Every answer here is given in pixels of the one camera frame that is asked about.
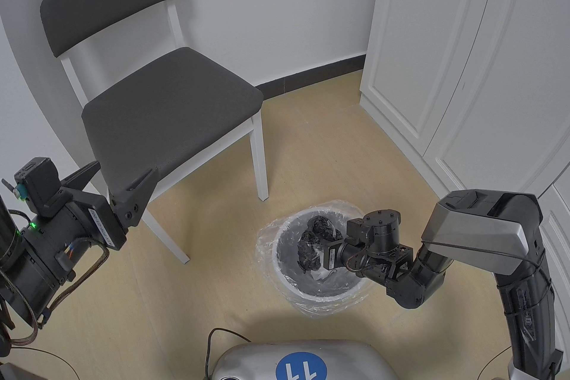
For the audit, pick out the clear printed wrapper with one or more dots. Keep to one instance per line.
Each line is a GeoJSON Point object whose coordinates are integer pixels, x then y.
{"type": "Point", "coordinates": [323, 275]}

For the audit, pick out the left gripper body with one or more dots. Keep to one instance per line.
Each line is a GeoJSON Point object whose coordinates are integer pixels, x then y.
{"type": "Point", "coordinates": [49, 253]}

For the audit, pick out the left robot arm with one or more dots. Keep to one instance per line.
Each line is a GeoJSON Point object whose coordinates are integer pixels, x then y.
{"type": "Point", "coordinates": [6, 235]}

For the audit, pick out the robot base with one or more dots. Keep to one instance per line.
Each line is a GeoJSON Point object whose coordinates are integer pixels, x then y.
{"type": "Point", "coordinates": [267, 360]}

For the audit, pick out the white trash bin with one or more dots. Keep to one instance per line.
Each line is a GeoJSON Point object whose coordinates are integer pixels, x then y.
{"type": "Point", "coordinates": [289, 280]}

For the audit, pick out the white wardrobe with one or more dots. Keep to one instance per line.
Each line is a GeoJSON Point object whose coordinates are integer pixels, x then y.
{"type": "Point", "coordinates": [445, 57]}

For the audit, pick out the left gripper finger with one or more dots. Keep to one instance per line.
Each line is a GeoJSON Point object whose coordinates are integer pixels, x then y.
{"type": "Point", "coordinates": [78, 180]}
{"type": "Point", "coordinates": [133, 200]}

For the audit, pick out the black plastic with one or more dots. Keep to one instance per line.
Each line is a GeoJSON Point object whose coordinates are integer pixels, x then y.
{"type": "Point", "coordinates": [311, 253]}

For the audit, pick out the clear plastic bag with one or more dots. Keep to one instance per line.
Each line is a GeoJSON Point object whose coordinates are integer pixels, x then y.
{"type": "Point", "coordinates": [267, 253]}

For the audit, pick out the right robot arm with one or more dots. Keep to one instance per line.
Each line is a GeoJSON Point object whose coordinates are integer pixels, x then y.
{"type": "Point", "coordinates": [481, 227]}

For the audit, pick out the white chair dark grey cushions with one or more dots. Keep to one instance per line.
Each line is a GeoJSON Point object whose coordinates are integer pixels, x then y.
{"type": "Point", "coordinates": [169, 124]}

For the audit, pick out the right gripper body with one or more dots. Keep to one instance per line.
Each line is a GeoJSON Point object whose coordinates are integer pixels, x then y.
{"type": "Point", "coordinates": [345, 255]}

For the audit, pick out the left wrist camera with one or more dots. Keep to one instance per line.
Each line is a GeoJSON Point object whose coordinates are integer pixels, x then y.
{"type": "Point", "coordinates": [38, 182]}

